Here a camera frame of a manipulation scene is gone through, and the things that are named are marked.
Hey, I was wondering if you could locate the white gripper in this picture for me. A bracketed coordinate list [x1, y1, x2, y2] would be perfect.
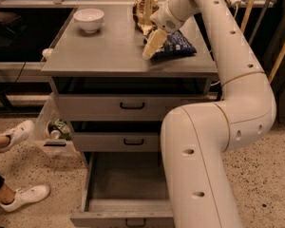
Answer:
[142, 0, 187, 60]

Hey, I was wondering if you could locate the blue chip bag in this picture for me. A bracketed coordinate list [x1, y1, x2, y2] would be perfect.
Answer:
[143, 30, 197, 59]

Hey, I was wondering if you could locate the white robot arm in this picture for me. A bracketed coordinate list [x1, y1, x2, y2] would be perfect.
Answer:
[142, 0, 276, 228]

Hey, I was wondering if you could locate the brown gold chip bag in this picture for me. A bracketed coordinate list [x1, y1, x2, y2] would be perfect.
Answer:
[132, 0, 159, 35]

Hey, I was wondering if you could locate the grey drawer cabinet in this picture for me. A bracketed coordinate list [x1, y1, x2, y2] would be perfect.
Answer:
[41, 3, 219, 163]

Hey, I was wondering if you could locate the grey top drawer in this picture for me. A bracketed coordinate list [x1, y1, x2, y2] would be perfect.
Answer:
[54, 94, 214, 122]

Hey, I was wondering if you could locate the grey drawer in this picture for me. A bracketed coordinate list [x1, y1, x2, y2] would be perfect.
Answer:
[54, 94, 214, 122]
[72, 133, 161, 152]
[70, 152, 174, 228]

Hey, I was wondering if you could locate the grey middle drawer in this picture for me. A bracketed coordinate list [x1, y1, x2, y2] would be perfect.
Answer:
[72, 133, 161, 152]

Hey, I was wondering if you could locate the clear plastic trash bag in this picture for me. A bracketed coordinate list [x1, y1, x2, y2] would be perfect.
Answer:
[32, 94, 78, 158]

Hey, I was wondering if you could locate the grey bottom drawer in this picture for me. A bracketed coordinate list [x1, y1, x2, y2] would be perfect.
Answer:
[70, 152, 174, 228]

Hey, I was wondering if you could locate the white ceramic bowl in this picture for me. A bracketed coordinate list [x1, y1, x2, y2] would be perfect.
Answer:
[73, 9, 105, 33]

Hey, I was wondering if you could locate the upper white sneaker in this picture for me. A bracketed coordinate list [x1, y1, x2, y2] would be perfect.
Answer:
[0, 120, 34, 153]

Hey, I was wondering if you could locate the white sneaker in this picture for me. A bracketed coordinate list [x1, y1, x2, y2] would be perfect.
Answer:
[0, 120, 34, 153]
[0, 184, 50, 212]

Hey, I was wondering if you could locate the lower white sneaker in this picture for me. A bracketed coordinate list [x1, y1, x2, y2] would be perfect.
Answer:
[0, 184, 50, 212]

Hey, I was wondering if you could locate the person's lower leg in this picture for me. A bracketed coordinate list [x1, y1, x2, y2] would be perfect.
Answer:
[0, 176, 15, 204]

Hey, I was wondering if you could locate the wooden ladder frame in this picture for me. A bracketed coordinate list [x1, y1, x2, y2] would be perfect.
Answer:
[240, 0, 285, 83]

